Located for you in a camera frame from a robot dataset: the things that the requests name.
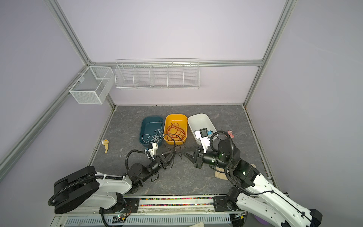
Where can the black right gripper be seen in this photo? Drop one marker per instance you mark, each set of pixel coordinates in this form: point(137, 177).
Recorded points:
point(199, 158)

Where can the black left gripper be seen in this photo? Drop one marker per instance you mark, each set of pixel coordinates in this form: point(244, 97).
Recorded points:
point(162, 164)

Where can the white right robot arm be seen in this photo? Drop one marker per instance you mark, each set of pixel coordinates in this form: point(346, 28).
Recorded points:
point(251, 191)

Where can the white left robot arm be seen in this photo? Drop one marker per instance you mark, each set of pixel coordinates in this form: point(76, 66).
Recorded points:
point(88, 188)

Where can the yellow plastic tub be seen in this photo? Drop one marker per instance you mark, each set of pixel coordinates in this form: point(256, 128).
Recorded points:
point(175, 129)

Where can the beige work glove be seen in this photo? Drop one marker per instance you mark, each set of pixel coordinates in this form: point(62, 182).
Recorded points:
point(221, 174)

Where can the teal plastic tub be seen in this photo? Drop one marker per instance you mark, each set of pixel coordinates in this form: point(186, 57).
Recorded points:
point(152, 128)

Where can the white plastic tub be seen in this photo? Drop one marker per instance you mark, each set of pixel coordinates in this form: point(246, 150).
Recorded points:
point(200, 121)

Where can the pink toy figure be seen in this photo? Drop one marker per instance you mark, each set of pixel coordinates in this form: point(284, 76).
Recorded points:
point(230, 133)

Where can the yellow toy figure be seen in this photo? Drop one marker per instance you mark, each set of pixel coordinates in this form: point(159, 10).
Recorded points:
point(105, 143)

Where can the purple silicone spatula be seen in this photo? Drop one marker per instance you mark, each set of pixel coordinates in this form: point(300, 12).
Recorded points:
point(261, 221)

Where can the white mesh box basket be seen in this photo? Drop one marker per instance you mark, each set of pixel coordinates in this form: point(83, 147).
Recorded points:
point(93, 85)

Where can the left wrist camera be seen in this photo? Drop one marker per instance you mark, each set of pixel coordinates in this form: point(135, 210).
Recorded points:
point(151, 151)

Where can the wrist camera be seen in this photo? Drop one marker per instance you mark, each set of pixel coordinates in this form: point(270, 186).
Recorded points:
point(151, 151)
point(204, 136)

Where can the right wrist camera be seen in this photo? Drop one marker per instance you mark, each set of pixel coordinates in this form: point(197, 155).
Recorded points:
point(204, 136)

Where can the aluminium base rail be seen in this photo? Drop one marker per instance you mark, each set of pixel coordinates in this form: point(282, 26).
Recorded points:
point(159, 211)

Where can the white wire shelf basket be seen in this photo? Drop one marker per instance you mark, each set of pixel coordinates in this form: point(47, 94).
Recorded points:
point(157, 73)

